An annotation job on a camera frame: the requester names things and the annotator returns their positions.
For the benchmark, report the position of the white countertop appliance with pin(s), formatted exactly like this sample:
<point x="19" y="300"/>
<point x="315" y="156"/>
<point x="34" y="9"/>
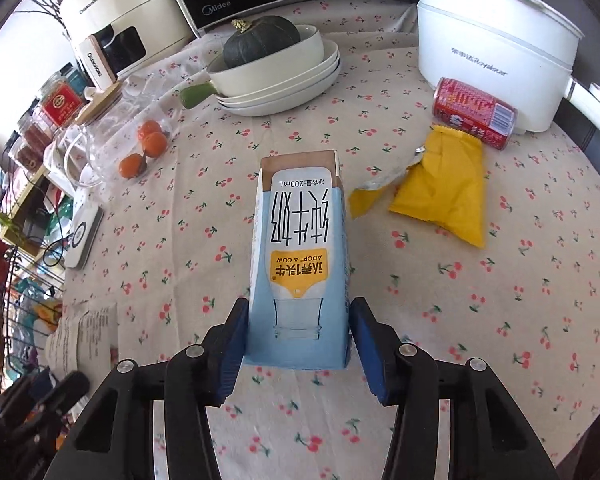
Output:
<point x="130" y="5"/>

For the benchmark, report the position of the light blue milk carton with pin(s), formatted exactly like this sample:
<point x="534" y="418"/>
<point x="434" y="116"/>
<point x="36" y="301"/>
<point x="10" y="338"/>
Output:
<point x="300" y="240"/>

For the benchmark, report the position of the small orange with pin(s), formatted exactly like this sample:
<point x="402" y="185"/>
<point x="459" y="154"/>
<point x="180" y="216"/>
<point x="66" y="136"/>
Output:
<point x="131" y="166"/>
<point x="147" y="129"/>
<point x="156" y="145"/>

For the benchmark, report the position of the red tea tin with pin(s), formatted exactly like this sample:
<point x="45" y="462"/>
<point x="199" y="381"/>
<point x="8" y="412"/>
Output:
<point x="62" y="105"/>

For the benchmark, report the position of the large yellow snack packet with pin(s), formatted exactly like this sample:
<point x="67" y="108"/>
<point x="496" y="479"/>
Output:
<point x="445" y="195"/>

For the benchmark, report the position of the printed paper receipt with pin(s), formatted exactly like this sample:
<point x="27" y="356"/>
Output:
<point x="80" y="335"/>

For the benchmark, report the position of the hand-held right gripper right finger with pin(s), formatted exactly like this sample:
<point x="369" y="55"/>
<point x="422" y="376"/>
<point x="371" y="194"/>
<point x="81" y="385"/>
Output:
<point x="367" y="355"/>

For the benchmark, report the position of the dark green pumpkin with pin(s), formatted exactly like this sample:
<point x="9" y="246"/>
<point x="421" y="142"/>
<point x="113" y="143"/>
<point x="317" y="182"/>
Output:
<point x="260" y="42"/>

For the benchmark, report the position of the white electric pot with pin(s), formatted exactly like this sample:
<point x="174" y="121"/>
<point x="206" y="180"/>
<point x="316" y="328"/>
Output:
<point x="480" y="60"/>

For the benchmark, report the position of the white plate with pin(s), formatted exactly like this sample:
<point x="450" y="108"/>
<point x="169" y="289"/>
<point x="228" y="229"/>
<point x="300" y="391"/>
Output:
<point x="310" y="99"/>
<point x="332" y="54"/>
<point x="336" y="66"/>

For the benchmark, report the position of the clear plastic bag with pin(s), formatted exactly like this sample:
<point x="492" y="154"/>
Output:
<point x="175" y="110"/>

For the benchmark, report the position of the glass jar with wooden lid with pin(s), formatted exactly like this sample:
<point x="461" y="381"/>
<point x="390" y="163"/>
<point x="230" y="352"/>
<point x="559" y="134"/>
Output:
<point x="100" y="105"/>

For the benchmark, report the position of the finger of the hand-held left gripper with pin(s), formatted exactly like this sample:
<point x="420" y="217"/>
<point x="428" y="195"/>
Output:
<point x="67" y="390"/>

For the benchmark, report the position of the small torn yellow packet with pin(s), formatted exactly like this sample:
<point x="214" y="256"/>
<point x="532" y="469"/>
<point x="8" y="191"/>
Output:
<point x="362" y="202"/>

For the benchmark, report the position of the red drink can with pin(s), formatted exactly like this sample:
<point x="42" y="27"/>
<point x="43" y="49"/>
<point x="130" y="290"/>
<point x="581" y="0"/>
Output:
<point x="472" y="110"/>

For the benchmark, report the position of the jar of red dried fruit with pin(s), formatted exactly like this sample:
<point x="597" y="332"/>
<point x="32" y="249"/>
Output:
<point x="30" y="140"/>

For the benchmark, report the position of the white power strip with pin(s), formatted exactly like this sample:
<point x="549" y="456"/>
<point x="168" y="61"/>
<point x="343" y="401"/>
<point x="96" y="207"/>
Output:
<point x="82" y="235"/>

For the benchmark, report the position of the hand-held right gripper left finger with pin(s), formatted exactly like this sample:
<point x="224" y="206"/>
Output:
<point x="232" y="355"/>

